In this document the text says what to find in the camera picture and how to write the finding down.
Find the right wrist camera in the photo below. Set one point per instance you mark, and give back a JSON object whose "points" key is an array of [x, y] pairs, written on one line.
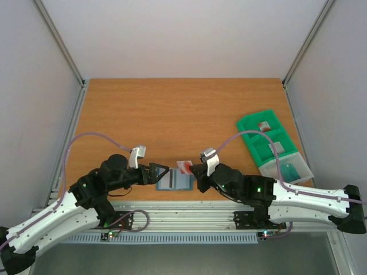
{"points": [[210, 158]]}

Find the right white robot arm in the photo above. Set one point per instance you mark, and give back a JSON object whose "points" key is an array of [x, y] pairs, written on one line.
{"points": [[274, 205]]}

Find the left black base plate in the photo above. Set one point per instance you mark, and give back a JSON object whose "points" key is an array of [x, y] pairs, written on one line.
{"points": [[121, 219]]}

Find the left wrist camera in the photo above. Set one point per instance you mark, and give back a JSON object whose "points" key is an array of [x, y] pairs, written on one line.
{"points": [[136, 153]]}

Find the circuit board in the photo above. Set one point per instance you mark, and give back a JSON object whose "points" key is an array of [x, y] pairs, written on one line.
{"points": [[108, 236], [267, 234]]}

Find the white tray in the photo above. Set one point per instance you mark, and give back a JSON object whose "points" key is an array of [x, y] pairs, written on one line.
{"points": [[270, 168]]}

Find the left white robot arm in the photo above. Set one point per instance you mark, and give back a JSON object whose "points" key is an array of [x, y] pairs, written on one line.
{"points": [[84, 206]]}

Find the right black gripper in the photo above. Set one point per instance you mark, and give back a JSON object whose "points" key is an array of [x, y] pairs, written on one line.
{"points": [[201, 176]]}

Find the blue card holder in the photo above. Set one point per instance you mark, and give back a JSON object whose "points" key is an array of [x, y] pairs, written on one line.
{"points": [[174, 180]]}

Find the grey card in bin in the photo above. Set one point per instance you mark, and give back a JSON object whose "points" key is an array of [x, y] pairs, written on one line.
{"points": [[277, 148]]}

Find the red white card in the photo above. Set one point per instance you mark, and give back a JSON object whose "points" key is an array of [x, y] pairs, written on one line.
{"points": [[264, 126], [184, 167]]}

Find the teal card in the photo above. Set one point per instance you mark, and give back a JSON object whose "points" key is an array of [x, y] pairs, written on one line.
{"points": [[289, 172]]}

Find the grey slotted cable duct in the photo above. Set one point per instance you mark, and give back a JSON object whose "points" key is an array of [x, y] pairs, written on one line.
{"points": [[166, 238]]}

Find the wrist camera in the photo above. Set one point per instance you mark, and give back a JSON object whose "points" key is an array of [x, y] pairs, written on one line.
{"points": [[136, 153], [210, 158]]}

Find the green bin far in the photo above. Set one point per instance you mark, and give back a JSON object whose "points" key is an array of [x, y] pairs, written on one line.
{"points": [[249, 123]]}

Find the left circuit board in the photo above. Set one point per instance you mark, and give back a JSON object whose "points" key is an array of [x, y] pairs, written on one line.
{"points": [[108, 236]]}

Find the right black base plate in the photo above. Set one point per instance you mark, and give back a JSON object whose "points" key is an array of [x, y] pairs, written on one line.
{"points": [[246, 220]]}

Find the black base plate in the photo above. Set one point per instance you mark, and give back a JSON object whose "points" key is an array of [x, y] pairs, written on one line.
{"points": [[121, 219], [246, 220]]}

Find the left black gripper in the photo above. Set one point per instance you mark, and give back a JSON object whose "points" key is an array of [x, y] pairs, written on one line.
{"points": [[145, 180]]}

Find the right circuit board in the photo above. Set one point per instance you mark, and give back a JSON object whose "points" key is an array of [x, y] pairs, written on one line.
{"points": [[267, 234]]}

